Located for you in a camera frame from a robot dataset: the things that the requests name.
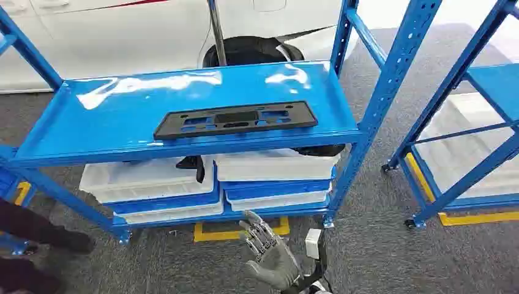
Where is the clear white plastic tray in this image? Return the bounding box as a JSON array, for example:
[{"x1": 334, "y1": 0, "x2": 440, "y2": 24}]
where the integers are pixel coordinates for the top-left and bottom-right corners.
[{"x1": 414, "y1": 92, "x2": 519, "y2": 200}]

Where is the black car wheel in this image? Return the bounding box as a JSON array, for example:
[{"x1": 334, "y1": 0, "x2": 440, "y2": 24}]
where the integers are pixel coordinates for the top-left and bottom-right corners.
[{"x1": 201, "y1": 36, "x2": 305, "y2": 69}]

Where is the steel pole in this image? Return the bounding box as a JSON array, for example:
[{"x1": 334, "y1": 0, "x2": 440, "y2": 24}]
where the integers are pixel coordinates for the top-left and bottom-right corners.
[{"x1": 206, "y1": 0, "x2": 228, "y2": 67}]

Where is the white car body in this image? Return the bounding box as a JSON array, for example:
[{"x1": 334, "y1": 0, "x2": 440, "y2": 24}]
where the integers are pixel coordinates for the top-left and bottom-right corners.
[{"x1": 0, "y1": 0, "x2": 357, "y2": 95}]

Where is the blue metal shelf rack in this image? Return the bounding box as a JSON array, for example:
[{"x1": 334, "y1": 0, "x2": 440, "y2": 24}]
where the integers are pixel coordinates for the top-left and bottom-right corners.
[
  {"x1": 381, "y1": 0, "x2": 519, "y2": 230},
  {"x1": 0, "y1": 0, "x2": 442, "y2": 246}
]

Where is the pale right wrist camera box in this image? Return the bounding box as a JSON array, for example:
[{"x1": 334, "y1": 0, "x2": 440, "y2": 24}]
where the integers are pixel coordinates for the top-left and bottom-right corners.
[{"x1": 305, "y1": 229, "x2": 324, "y2": 260}]

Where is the small black plastic part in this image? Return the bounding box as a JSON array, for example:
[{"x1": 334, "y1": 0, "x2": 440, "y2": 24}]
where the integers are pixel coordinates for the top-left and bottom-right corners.
[{"x1": 176, "y1": 156, "x2": 206, "y2": 184}]

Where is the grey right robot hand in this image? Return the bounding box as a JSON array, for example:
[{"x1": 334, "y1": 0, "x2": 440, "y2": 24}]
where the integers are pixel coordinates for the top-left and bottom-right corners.
[{"x1": 239, "y1": 210, "x2": 304, "y2": 292}]

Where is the black plastic plate bracket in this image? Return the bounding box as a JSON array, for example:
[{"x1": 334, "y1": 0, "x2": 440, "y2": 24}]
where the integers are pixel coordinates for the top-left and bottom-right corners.
[{"x1": 153, "y1": 100, "x2": 319, "y2": 141}]

